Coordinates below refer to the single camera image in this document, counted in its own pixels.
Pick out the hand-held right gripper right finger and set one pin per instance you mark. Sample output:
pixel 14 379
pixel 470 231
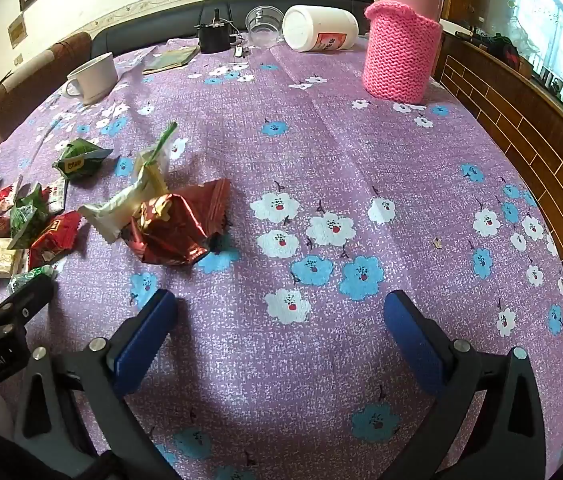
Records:
pixel 411 347

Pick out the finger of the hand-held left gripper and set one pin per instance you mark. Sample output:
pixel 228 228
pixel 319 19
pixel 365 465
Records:
pixel 29 297

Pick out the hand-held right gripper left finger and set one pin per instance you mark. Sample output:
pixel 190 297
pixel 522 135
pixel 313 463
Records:
pixel 144 347

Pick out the dark red foil snack packet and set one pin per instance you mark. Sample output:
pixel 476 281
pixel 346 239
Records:
pixel 176 230

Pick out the striped red white packet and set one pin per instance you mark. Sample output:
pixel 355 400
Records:
pixel 56 195

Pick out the white cream snack packet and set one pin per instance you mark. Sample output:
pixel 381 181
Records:
pixel 106 212

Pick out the cream packet with green strip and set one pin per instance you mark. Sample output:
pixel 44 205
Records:
pixel 154 175

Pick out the purple floral tablecloth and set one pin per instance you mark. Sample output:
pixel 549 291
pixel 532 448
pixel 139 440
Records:
pixel 311 160

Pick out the white mug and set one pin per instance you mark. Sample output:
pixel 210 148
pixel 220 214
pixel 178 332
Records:
pixel 94 80

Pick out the brown armchair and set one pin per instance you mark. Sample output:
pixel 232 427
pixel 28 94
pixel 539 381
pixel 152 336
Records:
pixel 36 70

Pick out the wooden brick-pattern counter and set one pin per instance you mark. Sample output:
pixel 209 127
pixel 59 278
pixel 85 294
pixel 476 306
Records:
pixel 526 135

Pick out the green booklet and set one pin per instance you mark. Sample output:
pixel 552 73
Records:
pixel 169 60

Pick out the pink knitted bottle sleeve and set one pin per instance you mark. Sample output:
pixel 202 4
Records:
pixel 401 60

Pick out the black leather sofa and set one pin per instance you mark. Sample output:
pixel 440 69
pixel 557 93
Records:
pixel 161 20

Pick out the black bag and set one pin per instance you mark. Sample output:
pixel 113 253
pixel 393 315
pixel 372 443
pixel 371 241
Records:
pixel 501 50

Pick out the key bunch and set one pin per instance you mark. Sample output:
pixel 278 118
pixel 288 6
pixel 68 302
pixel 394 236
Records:
pixel 239 51

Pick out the small black box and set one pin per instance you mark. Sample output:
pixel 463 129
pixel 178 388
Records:
pixel 214 40

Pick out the white plastic jar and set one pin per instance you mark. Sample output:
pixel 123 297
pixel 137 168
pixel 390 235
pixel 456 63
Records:
pixel 311 27

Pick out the clear plastic cup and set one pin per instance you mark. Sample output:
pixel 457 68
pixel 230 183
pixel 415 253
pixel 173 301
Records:
pixel 264 25

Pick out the wall socket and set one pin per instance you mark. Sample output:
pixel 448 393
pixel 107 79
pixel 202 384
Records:
pixel 18 58

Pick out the yellow wall plaque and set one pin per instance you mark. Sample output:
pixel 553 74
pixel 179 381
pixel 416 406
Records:
pixel 17 30

